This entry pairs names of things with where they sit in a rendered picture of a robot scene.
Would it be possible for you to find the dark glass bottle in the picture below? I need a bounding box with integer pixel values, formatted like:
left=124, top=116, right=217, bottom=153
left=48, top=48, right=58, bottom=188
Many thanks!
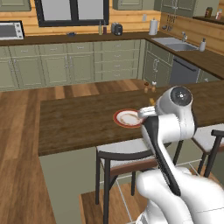
left=102, top=20, right=109, bottom=36

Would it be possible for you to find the dark-framed white-seat stool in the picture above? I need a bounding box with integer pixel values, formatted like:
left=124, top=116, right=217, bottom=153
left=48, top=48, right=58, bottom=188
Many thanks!
left=191, top=123, right=224, bottom=179
left=94, top=137, right=185, bottom=224

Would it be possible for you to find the red and white jar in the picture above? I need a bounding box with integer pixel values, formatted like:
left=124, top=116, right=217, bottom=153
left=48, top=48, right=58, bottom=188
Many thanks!
left=215, top=9, right=224, bottom=21

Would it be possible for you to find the brown jar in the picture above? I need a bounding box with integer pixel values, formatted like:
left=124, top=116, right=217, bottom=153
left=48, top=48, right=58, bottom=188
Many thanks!
left=204, top=6, right=214, bottom=18

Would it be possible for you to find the rail with hanging tools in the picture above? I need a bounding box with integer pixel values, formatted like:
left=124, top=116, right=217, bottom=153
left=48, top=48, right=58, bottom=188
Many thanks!
left=161, top=4, right=179, bottom=32

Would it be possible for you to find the white soap dispenser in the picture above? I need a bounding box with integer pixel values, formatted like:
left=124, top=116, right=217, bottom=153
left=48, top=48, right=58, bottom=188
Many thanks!
left=199, top=37, right=207, bottom=53

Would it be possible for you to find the steel sink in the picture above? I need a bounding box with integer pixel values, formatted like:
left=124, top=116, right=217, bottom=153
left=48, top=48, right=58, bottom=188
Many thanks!
left=150, top=36, right=200, bottom=53

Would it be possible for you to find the dark grey dishwasher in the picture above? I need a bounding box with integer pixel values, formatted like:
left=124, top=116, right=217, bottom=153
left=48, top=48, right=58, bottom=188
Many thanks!
left=168, top=55, right=201, bottom=86

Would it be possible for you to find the green cupboard beside dishwasher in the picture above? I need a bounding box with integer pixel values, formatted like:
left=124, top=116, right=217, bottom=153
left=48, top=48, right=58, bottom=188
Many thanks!
left=197, top=69, right=221, bottom=85

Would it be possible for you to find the dark grey toaster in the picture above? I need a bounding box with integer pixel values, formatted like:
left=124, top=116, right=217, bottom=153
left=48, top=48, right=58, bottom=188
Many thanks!
left=110, top=22, right=123, bottom=37

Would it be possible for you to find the green corner cupboard run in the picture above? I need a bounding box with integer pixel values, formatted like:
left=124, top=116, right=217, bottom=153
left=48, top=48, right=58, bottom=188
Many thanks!
left=143, top=39, right=175, bottom=88

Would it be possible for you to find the white paper towel roll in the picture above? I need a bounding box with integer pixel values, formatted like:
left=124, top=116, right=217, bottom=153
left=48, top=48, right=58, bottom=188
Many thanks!
left=148, top=17, right=159, bottom=36

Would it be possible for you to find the dark wooden shelf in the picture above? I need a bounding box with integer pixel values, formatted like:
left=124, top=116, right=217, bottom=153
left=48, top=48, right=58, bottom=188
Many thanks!
left=192, top=15, right=224, bottom=26

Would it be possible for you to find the black-framed window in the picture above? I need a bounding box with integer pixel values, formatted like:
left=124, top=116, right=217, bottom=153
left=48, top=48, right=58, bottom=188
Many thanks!
left=33, top=0, right=110, bottom=28

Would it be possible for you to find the green lower cupboard run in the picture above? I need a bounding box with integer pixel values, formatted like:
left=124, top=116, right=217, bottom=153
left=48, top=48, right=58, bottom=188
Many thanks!
left=0, top=38, right=147, bottom=93

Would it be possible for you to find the green upper cupboard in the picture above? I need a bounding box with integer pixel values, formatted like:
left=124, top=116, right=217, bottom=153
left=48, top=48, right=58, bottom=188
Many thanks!
left=112, top=0, right=156, bottom=11
left=0, top=0, right=32, bottom=13
left=154, top=0, right=221, bottom=18

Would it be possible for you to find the steel tap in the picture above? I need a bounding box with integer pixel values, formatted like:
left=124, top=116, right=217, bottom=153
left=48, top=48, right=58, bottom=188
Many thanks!
left=180, top=31, right=189, bottom=44

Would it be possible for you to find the white-capped shaker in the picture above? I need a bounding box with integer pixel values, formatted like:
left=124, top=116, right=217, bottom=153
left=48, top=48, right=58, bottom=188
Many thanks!
left=150, top=80, right=158, bottom=94

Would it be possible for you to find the red-rimmed white plate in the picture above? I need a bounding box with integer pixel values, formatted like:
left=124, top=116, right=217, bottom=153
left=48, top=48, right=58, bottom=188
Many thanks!
left=112, top=108, right=146, bottom=130

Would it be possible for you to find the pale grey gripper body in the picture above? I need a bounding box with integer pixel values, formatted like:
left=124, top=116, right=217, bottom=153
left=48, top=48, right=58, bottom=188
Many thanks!
left=136, top=105, right=158, bottom=119

